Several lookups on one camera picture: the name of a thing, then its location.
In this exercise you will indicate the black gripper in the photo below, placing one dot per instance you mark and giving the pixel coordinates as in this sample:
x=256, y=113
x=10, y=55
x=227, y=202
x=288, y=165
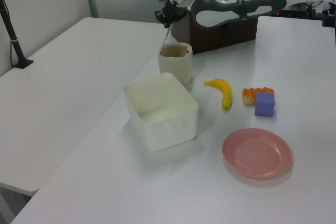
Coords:
x=172, y=11

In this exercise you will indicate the small white lidded trash can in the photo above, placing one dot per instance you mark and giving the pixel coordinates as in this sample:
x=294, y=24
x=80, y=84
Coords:
x=174, y=69

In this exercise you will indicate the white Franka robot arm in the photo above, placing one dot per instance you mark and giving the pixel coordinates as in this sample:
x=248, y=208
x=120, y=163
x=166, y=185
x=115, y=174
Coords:
x=218, y=6

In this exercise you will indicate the dark brown wooden box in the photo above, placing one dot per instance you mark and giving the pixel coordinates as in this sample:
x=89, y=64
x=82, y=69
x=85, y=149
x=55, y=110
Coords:
x=218, y=36

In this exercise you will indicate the yellow toy banana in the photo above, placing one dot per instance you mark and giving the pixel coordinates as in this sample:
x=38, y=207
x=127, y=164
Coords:
x=226, y=93

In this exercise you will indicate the toy bread loaf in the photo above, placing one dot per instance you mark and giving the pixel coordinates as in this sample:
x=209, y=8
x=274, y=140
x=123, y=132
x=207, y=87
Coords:
x=248, y=97

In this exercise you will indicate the cream plastic storage box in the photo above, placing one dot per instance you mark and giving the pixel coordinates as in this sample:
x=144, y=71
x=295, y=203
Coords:
x=168, y=134

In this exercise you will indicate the purple foam cube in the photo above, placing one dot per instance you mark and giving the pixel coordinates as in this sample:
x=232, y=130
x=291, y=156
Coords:
x=264, y=106

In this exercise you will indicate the black control box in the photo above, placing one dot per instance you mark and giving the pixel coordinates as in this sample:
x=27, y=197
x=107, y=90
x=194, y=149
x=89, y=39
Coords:
x=299, y=11

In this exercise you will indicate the pink plastic plate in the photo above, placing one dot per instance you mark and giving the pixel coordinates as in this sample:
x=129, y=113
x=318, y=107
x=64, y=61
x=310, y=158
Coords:
x=257, y=154

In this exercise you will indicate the black camera pole stand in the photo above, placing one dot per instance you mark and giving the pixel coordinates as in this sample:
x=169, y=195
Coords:
x=13, y=35

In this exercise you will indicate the black clamp mount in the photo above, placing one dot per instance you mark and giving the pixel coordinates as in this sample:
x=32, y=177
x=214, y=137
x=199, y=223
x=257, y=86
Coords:
x=329, y=15

